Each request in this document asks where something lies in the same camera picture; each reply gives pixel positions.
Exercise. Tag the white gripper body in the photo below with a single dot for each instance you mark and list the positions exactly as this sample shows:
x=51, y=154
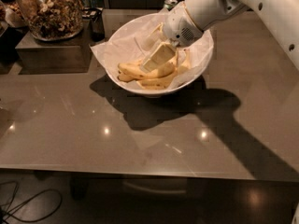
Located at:
x=179, y=27

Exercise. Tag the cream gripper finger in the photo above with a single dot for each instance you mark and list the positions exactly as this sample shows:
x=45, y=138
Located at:
x=152, y=37
x=158, y=55

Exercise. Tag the yellow banana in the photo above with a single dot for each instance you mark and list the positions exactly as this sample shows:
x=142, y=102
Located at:
x=163, y=82
x=163, y=70
x=124, y=76

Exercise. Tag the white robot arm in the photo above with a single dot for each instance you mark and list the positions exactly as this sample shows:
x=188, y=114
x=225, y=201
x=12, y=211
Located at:
x=281, y=18

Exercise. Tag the white bowl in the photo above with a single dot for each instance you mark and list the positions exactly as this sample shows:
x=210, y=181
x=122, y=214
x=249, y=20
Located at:
x=155, y=90

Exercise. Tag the snack bowl at left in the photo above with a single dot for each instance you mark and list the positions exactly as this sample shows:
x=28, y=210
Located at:
x=13, y=15

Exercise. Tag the white paper liner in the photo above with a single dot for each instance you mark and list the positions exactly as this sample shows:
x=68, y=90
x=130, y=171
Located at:
x=124, y=44

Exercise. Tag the green soda can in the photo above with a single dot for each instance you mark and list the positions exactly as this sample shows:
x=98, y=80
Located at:
x=169, y=4

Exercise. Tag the small black cup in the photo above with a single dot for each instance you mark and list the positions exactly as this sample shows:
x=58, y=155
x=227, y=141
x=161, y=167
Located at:
x=94, y=17

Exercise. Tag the glass jar of nuts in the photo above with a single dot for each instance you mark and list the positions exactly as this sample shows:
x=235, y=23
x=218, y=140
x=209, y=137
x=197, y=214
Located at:
x=52, y=20

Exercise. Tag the dark square pedestal block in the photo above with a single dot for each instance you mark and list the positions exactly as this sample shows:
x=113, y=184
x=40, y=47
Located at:
x=59, y=57

